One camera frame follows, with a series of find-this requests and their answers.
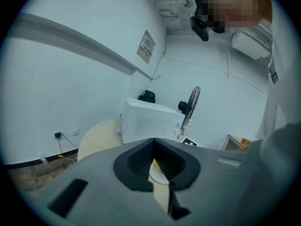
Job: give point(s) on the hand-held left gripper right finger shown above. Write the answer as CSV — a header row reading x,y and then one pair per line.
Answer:
x,y
211,185

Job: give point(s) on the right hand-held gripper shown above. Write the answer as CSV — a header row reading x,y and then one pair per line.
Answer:
x,y
190,142

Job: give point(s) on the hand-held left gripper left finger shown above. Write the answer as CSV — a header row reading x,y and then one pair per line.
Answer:
x,y
94,192

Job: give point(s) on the white round plate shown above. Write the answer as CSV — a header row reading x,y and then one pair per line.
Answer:
x,y
158,176

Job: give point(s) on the labelled clear water bottle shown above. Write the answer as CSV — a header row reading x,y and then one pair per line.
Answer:
x,y
184,132

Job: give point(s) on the white framed wooden desk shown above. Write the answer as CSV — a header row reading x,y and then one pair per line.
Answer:
x,y
225,142

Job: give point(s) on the black standing fan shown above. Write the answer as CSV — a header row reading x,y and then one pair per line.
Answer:
x,y
191,102

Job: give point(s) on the white microwave oven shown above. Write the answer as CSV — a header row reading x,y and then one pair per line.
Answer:
x,y
150,123

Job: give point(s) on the small cardboard box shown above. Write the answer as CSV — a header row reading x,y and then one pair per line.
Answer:
x,y
246,141

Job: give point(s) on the small empty clear bottle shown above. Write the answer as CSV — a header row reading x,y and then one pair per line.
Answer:
x,y
44,159

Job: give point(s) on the person's white shirt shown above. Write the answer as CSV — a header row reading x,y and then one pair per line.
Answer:
x,y
282,102

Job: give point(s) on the person's head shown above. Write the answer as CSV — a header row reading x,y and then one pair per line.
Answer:
x,y
235,6

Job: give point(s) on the white wall socket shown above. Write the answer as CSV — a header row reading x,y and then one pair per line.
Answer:
x,y
76,131

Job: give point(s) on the black wall power adapter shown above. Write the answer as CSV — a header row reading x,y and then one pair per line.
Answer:
x,y
57,135

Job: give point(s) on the white wall electrical panel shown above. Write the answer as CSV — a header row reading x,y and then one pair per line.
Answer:
x,y
145,47

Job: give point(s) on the black head-mounted camera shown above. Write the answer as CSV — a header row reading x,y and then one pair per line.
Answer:
x,y
200,27

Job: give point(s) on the white wall air conditioner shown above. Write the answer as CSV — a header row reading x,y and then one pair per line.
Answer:
x,y
254,43

